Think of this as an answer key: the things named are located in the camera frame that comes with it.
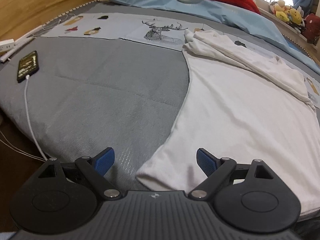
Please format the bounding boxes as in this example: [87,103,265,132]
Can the white long-sleeve shirt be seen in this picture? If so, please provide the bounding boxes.
[136,30,319,217]

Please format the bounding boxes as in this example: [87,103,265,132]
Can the white charging cable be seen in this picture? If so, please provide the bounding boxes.
[0,74,48,162]

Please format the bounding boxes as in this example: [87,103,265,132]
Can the wooden headboard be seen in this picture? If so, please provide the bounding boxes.
[1,0,93,40]

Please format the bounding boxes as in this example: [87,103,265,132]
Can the grey patterned bed cover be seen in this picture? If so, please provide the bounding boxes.
[1,7,309,189]

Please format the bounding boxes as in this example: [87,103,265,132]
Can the yellow plush toys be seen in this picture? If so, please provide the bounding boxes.
[269,0,303,25]

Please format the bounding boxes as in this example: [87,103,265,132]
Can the white power strip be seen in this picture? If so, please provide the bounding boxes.
[0,39,15,53]

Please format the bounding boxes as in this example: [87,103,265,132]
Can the black smartphone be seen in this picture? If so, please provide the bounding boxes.
[17,50,39,83]

